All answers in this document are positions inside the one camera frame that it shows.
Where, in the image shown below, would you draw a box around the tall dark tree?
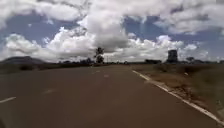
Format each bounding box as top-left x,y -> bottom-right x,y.
93,46 -> 106,65

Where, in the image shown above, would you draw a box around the grey asphalt road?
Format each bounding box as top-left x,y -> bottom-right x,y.
0,64 -> 224,128

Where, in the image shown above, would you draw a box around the dark tower building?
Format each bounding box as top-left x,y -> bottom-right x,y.
166,49 -> 179,64

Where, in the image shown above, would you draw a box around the dark roadside bushes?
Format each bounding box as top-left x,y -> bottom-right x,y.
0,58 -> 98,75

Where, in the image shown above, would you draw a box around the white solid edge line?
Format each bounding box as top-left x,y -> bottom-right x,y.
131,69 -> 224,127

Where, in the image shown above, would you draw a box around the dry grass verge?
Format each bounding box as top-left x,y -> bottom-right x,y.
128,62 -> 224,118

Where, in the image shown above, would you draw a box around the dark distant hill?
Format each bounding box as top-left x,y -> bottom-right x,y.
0,55 -> 48,66

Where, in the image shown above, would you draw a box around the white dashed centre line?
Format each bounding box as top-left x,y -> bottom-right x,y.
0,69 -> 111,104

